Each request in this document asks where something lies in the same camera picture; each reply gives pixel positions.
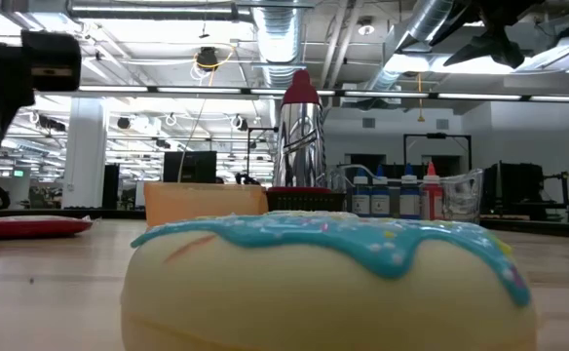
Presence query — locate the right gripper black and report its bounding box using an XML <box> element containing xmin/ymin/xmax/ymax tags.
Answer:
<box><xmin>428</xmin><ymin>0</ymin><xmax>547</xmax><ymax>70</ymax></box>

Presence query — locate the red snack packet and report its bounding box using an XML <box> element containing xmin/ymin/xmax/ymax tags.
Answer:
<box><xmin>0</xmin><ymin>214</ymin><xmax>95</xmax><ymax>241</ymax></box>

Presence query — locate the orange ink bottle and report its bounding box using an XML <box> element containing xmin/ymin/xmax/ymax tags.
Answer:
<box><xmin>420</xmin><ymin>161</ymin><xmax>445</xmax><ymax>221</ymax></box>

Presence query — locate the white pillar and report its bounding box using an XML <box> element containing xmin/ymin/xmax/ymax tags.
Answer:
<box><xmin>61</xmin><ymin>97</ymin><xmax>108</xmax><ymax>210</ymax></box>

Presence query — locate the black cabinet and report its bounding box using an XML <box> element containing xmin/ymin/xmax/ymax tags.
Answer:
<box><xmin>101</xmin><ymin>164</ymin><xmax>121</xmax><ymax>210</ymax></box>

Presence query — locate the black machine station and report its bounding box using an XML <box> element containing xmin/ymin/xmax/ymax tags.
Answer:
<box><xmin>481</xmin><ymin>162</ymin><xmax>569</xmax><ymax>218</ymax></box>

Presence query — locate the clear plastic container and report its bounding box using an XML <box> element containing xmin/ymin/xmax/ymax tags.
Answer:
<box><xmin>327</xmin><ymin>164</ymin><xmax>485</xmax><ymax>224</ymax></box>

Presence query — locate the black monitor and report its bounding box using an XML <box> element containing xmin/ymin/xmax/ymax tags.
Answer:
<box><xmin>162</xmin><ymin>150</ymin><xmax>218</xmax><ymax>184</ymax></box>

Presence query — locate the silver rocket with red tip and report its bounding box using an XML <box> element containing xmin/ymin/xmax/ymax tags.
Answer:
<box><xmin>264</xmin><ymin>68</ymin><xmax>334</xmax><ymax>194</ymax></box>

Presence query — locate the grey ceiling pipe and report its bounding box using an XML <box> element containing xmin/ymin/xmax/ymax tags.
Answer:
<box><xmin>67</xmin><ymin>2</ymin><xmax>255</xmax><ymax>21</ymax></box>

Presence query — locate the orange block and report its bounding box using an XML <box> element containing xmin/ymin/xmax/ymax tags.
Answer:
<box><xmin>142</xmin><ymin>181</ymin><xmax>270</xmax><ymax>229</ymax></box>

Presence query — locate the long linear light bar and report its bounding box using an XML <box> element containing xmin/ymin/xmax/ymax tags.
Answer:
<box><xmin>77</xmin><ymin>83</ymin><xmax>569</xmax><ymax>104</ymax></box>

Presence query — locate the black ceiling device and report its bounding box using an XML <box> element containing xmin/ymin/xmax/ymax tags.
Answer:
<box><xmin>195</xmin><ymin>46</ymin><xmax>220</xmax><ymax>70</ymax></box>

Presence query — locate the black mesh basket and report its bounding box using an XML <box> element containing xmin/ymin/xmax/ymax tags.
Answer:
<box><xmin>264</xmin><ymin>190</ymin><xmax>348</xmax><ymax>214</ymax></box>

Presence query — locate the blue icing toy donut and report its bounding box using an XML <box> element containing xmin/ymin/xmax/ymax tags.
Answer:
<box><xmin>120</xmin><ymin>213</ymin><xmax>540</xmax><ymax>351</ymax></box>

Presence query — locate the silver spiral ceiling duct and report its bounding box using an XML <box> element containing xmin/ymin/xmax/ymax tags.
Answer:
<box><xmin>250</xmin><ymin>5</ymin><xmax>307</xmax><ymax>89</ymax></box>
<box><xmin>361</xmin><ymin>0</ymin><xmax>461</xmax><ymax>94</ymax></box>

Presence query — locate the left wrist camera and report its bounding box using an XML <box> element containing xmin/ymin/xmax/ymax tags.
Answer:
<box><xmin>19</xmin><ymin>30</ymin><xmax>83</xmax><ymax>93</ymax></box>

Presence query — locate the black rectangular stand frame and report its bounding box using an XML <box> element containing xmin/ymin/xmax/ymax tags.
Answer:
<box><xmin>402</xmin><ymin>132</ymin><xmax>473</xmax><ymax>170</ymax></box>

